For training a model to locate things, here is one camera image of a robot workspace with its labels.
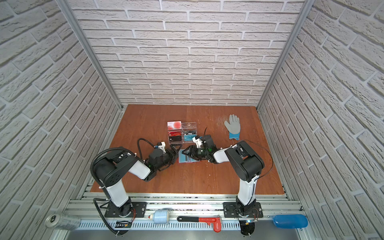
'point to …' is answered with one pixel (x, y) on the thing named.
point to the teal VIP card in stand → (189, 137)
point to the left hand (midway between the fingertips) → (182, 147)
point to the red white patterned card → (177, 125)
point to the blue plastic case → (290, 221)
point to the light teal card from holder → (185, 158)
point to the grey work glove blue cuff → (233, 127)
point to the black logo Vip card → (190, 132)
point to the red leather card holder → (186, 162)
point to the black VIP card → (175, 138)
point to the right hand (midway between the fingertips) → (184, 153)
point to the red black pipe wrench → (215, 221)
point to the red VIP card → (174, 133)
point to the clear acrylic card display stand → (186, 126)
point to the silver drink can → (62, 222)
